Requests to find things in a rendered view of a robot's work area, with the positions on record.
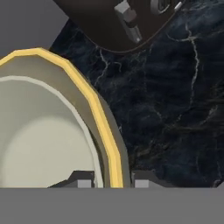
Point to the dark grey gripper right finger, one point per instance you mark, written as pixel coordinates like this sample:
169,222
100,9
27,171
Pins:
143,176

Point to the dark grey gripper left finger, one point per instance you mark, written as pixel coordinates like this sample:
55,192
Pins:
81,177

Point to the pale grey bowl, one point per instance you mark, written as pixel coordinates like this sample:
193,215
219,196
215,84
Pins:
43,134

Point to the grey tap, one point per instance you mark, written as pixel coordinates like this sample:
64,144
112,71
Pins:
129,22

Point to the dark brown sink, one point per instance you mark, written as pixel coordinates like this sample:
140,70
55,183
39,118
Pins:
96,23

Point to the yellow-rimmed olive bowl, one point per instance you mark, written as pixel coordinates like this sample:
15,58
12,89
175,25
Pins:
97,112

